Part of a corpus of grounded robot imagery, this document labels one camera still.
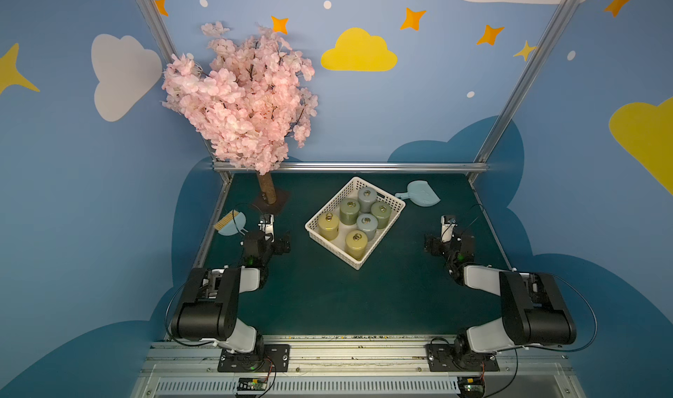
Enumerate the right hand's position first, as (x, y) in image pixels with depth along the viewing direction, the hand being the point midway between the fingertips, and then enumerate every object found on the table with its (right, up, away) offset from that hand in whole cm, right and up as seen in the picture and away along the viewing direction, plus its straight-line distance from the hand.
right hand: (442, 232), depth 96 cm
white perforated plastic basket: (-39, -5, -6) cm, 40 cm away
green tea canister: (-35, +7, +5) cm, 36 cm away
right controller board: (-1, -41, -23) cm, 47 cm away
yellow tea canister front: (-32, -4, -5) cm, 33 cm away
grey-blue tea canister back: (-27, +13, +9) cm, 32 cm away
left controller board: (-63, -40, -24) cm, 78 cm away
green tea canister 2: (-22, +8, +3) cm, 23 cm away
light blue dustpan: (-2, +15, +20) cm, 25 cm away
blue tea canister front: (-28, +3, -1) cm, 28 cm away
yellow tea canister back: (-42, +2, 0) cm, 43 cm away
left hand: (-62, +1, -1) cm, 62 cm away
